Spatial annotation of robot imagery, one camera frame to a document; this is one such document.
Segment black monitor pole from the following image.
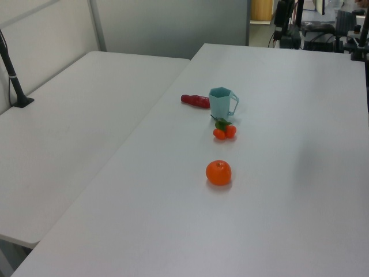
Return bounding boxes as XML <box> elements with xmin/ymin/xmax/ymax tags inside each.
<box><xmin>294</xmin><ymin>0</ymin><xmax>305</xmax><ymax>28</ymax></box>

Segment wooden cabinet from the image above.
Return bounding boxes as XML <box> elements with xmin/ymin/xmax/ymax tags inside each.
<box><xmin>250</xmin><ymin>0</ymin><xmax>272</xmax><ymax>21</ymax></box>

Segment black clamp stand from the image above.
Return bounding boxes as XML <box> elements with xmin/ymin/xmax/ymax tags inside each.
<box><xmin>350</xmin><ymin>17</ymin><xmax>369</xmax><ymax>62</ymax></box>

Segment grey metal partition post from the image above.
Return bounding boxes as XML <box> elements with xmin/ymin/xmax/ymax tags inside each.
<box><xmin>88</xmin><ymin>0</ymin><xmax>107</xmax><ymax>53</ymax></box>

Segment grey partition panel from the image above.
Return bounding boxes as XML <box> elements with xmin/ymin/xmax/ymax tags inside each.
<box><xmin>93</xmin><ymin>0</ymin><xmax>250</xmax><ymax>60</ymax></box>

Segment large orange tangerine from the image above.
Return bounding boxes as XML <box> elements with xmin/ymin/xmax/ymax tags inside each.
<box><xmin>205</xmin><ymin>159</ymin><xmax>232</xmax><ymax>186</ymax></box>

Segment teal hexagonal plastic mug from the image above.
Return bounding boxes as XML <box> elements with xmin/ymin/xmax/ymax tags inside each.
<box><xmin>208</xmin><ymin>87</ymin><xmax>240</xmax><ymax>117</ymax></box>

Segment black camera stand pole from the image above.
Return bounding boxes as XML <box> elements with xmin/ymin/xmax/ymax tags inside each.
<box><xmin>0</xmin><ymin>28</ymin><xmax>35</xmax><ymax>108</ymax></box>

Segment black bag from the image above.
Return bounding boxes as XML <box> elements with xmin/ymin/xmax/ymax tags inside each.
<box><xmin>300</xmin><ymin>21</ymin><xmax>336</xmax><ymax>33</ymax></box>

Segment dark equipment box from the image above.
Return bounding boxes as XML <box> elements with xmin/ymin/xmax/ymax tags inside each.
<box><xmin>281</xmin><ymin>24</ymin><xmax>301</xmax><ymax>50</ymax></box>

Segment red chili pepper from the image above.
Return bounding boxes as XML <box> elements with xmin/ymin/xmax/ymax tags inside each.
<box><xmin>180</xmin><ymin>93</ymin><xmax>211</xmax><ymax>110</ymax></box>

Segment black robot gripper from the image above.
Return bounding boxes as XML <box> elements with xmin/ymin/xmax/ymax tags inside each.
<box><xmin>273</xmin><ymin>0</ymin><xmax>291</xmax><ymax>41</ymax></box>

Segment black office chair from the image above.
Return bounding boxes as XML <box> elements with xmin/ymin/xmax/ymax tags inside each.
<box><xmin>336</xmin><ymin>9</ymin><xmax>358</xmax><ymax>37</ymax></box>

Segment small tangerines with green leaves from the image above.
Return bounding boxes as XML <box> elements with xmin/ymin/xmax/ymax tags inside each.
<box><xmin>210</xmin><ymin>114</ymin><xmax>238</xmax><ymax>141</ymax></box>

